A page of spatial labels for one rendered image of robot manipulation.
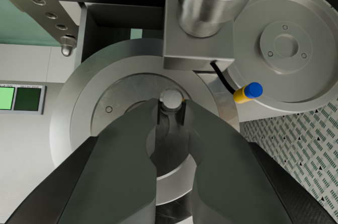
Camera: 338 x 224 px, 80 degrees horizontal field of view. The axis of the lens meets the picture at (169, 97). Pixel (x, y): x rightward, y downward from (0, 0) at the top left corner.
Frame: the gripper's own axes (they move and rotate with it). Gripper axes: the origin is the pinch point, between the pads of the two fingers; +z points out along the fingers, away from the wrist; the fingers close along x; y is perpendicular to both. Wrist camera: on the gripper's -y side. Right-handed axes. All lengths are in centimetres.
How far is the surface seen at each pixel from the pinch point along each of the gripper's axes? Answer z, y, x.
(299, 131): 8.3, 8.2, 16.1
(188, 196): -1.1, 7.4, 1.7
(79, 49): 6.5, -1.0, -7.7
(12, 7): 224, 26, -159
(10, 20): 244, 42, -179
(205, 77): 4.8, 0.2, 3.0
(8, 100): 31, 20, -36
